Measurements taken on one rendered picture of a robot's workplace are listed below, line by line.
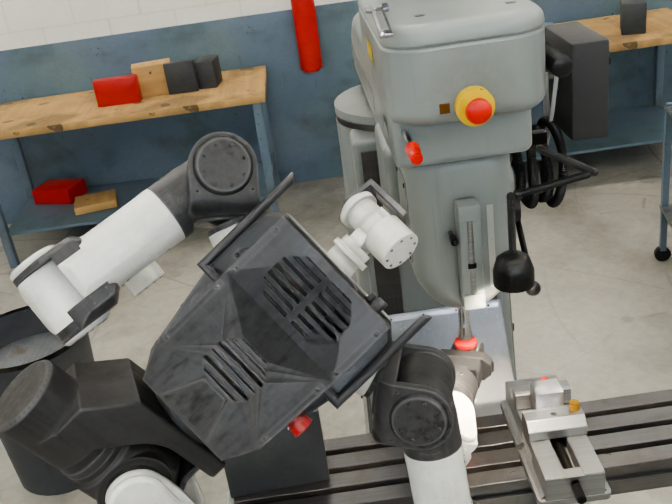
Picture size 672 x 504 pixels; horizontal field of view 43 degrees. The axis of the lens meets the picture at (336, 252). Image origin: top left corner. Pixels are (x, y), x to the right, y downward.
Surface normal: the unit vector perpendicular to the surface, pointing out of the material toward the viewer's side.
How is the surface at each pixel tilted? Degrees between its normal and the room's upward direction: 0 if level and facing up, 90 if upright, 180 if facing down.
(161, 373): 75
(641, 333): 0
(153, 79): 90
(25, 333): 86
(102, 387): 13
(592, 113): 90
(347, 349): 65
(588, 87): 90
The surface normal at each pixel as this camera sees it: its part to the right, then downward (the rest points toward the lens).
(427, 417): -0.15, 0.32
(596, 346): -0.13, -0.89
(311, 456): 0.14, 0.42
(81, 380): 0.08, -0.93
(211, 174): 0.27, -0.11
